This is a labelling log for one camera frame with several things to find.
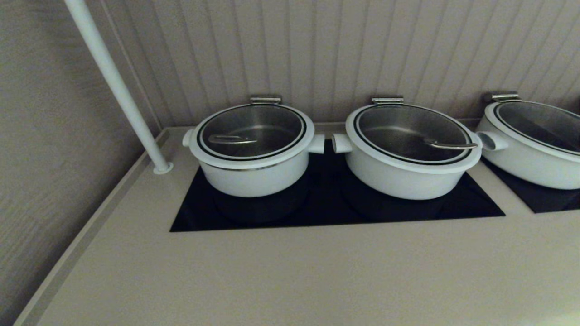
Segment white pot with steel insert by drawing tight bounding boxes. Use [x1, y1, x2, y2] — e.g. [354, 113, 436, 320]
[476, 117, 580, 190]
[332, 131, 482, 201]
[182, 128, 325, 198]

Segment wide black glass cooktop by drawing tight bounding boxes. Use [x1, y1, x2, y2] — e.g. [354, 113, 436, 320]
[170, 140, 506, 233]

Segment white support pole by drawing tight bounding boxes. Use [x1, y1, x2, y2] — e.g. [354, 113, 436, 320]
[63, 0, 174, 175]

